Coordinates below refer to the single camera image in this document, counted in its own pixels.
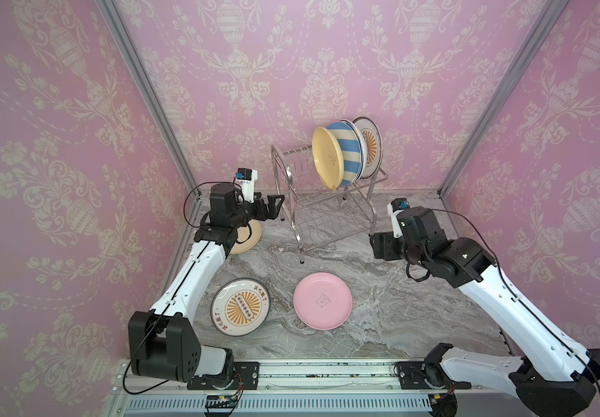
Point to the left aluminium corner post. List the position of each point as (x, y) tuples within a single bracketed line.
[(134, 62)]

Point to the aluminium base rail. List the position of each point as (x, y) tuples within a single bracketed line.
[(312, 387)]

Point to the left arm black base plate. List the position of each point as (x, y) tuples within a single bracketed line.
[(236, 374)]

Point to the chrome two-tier dish rack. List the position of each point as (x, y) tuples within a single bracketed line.
[(319, 216)]

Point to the yellow plate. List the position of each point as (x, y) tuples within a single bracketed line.
[(328, 157)]

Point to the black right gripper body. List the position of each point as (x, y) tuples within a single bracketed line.
[(379, 246)]

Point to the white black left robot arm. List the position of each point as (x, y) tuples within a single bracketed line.
[(163, 343)]

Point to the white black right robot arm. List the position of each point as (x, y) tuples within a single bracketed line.
[(553, 376)]

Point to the blue white striped plate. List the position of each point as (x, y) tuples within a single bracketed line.
[(351, 148)]

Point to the aluminium corner post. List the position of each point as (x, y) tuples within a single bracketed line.
[(134, 62), (543, 24)]

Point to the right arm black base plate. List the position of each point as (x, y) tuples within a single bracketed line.
[(419, 375)]

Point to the pink plate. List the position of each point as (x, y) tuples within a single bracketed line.
[(323, 301)]

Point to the small circuit board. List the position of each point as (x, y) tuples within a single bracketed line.
[(222, 401)]

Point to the cream plate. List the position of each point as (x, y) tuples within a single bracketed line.
[(247, 237)]

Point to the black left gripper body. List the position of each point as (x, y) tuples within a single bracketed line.
[(257, 213)]

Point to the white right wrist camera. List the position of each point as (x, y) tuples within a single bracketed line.
[(394, 208)]

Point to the orange sunburst plate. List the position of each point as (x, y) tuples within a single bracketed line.
[(240, 307), (374, 145)]

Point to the right aluminium corner post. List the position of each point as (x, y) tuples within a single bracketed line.
[(543, 24)]

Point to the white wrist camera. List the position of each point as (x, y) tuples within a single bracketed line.
[(246, 179), (394, 208)]

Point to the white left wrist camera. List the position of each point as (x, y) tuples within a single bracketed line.
[(246, 179)]

